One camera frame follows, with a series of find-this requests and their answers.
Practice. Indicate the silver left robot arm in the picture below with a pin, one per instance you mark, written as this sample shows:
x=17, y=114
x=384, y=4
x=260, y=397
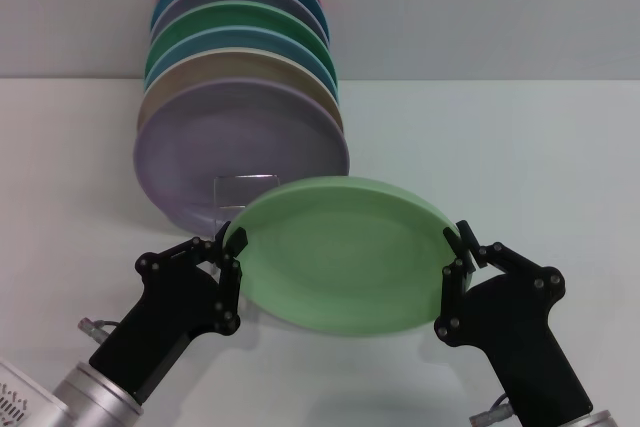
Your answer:
x=90, y=397

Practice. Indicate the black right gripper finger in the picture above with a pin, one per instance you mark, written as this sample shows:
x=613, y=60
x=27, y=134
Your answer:
x=520, y=269
x=455, y=307

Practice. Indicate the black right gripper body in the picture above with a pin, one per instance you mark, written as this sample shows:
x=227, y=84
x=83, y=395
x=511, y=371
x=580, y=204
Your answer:
x=520, y=337

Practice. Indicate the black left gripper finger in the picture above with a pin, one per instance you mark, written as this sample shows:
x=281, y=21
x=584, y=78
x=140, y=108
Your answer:
x=175, y=257
x=229, y=292

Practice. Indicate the light green plate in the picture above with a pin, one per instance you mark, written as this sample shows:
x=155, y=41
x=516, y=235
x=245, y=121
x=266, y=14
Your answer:
x=345, y=267

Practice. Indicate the beige plate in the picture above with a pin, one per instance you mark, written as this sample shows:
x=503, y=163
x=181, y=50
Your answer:
x=215, y=69

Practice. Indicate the purple plate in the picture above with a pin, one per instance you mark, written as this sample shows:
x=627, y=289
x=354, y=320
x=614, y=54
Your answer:
x=225, y=142

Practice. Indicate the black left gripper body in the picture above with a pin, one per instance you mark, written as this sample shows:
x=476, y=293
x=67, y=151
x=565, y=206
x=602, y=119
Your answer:
x=170, y=312

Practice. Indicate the dark green plate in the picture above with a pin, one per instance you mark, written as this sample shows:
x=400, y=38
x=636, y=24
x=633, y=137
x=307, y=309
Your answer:
x=225, y=17

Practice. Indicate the light blue plate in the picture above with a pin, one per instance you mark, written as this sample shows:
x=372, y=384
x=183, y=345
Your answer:
x=210, y=42

